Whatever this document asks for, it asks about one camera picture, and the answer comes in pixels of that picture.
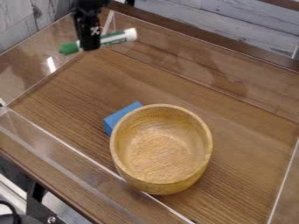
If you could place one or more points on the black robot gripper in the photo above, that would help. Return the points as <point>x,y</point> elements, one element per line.
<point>85,10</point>

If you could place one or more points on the green and white marker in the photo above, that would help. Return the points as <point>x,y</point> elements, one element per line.
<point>110,39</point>

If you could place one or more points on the brown wooden bowl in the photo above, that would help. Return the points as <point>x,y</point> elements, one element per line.
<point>161,147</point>

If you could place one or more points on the blue rectangular block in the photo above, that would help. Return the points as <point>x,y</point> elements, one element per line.
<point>111,120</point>

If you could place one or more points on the black metal table frame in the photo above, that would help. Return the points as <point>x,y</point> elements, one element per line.
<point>37,209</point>

